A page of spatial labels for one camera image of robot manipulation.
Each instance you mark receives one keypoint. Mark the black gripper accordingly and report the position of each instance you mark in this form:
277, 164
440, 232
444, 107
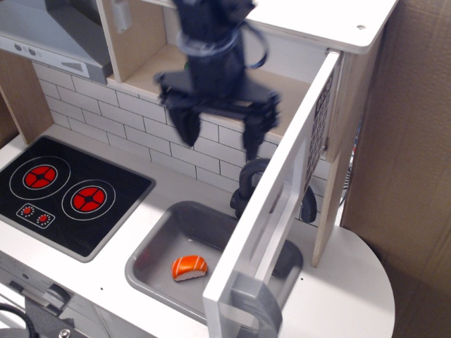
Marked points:
215, 81

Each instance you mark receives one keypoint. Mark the white toy microwave door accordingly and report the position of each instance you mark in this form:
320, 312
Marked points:
237, 294

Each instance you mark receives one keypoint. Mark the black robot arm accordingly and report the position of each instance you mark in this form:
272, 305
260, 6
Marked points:
210, 23

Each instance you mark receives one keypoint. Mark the white wooden microwave cabinet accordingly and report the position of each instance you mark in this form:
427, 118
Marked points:
302, 36

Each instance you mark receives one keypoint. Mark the dark grey toy faucet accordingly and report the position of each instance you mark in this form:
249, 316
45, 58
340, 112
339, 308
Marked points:
242, 195

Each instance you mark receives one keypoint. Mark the grey toy sink basin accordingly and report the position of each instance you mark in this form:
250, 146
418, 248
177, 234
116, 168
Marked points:
189, 228

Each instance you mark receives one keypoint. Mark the orange salmon sushi toy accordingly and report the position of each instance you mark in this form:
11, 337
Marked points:
188, 267

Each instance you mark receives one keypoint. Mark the black toy stove top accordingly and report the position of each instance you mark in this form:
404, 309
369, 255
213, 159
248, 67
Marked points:
67, 198

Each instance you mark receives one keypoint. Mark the grey range hood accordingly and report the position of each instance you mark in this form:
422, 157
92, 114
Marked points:
56, 34

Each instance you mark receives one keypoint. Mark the brown cardboard box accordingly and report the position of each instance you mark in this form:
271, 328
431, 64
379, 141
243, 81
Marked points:
399, 197

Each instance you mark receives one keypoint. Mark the grey metal bracket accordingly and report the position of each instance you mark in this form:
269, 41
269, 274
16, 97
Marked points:
44, 303

